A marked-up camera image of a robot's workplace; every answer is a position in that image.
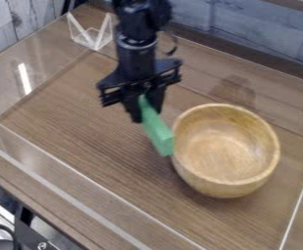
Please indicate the round wooden bowl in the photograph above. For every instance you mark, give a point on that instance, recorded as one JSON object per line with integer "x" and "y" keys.
{"x": 225, "y": 150}

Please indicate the clear acrylic tray wall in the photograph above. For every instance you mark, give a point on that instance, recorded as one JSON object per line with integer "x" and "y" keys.
{"x": 77, "y": 205}

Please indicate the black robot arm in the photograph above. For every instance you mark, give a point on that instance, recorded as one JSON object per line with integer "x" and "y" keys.
{"x": 141, "y": 19}

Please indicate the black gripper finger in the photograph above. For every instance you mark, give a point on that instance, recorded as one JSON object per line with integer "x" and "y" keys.
{"x": 132, "y": 108}
{"x": 155, "y": 97}

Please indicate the clear acrylic corner bracket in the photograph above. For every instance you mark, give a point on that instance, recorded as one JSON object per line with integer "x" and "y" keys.
{"x": 91, "y": 38}

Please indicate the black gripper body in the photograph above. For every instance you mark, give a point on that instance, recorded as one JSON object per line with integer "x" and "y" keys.
{"x": 140, "y": 72}

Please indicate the black table frame bracket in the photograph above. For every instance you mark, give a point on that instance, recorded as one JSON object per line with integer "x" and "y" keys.
{"x": 29, "y": 239}

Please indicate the green rectangular stick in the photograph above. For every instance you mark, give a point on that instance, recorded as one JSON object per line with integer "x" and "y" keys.
{"x": 156, "y": 129}

